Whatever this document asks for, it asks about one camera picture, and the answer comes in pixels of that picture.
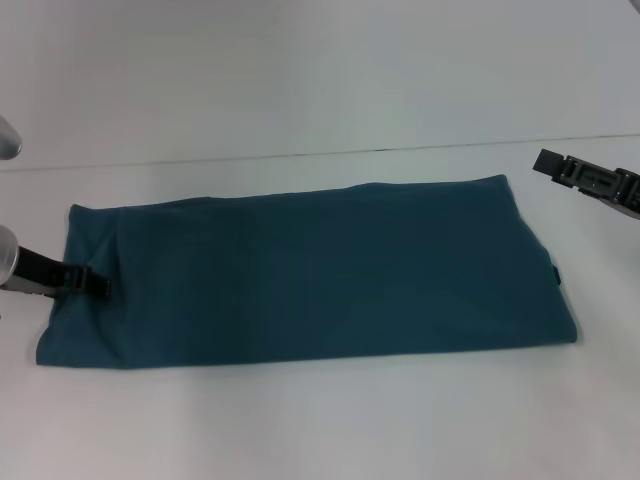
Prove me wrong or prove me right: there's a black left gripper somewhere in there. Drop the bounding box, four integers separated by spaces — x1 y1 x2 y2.
3 244 112 305

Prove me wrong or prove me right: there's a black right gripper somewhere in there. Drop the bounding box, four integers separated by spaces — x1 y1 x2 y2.
532 148 640 221

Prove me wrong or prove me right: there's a teal FREE print T-shirt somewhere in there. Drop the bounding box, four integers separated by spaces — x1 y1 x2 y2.
34 173 582 372

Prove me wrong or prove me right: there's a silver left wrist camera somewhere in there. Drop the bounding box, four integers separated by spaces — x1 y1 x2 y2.
0 115 24 161

